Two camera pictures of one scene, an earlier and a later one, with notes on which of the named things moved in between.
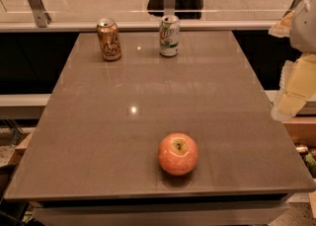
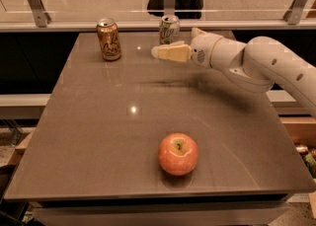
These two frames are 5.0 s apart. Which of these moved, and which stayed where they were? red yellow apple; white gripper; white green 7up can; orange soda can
Moved: white gripper
Stayed: orange soda can; red yellow apple; white green 7up can
